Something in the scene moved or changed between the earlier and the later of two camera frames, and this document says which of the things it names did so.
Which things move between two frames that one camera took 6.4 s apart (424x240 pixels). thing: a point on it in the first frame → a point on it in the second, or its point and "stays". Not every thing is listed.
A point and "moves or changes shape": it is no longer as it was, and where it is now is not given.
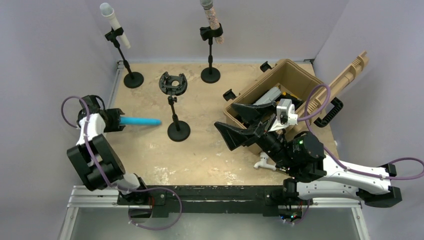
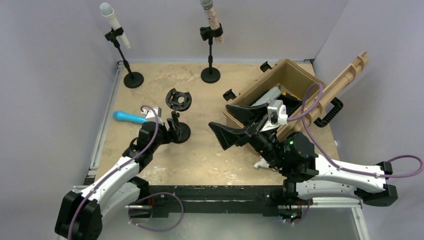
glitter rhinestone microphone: (207, 5) stays
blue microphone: (139, 121) moves or changes shape
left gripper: (115, 126) → (172, 133)
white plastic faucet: (263, 162) stays
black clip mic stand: (211, 75) stays
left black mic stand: (134, 79) stays
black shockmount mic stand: (178, 131) → (180, 101)
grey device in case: (270, 98) stays
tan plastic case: (297, 95) stays
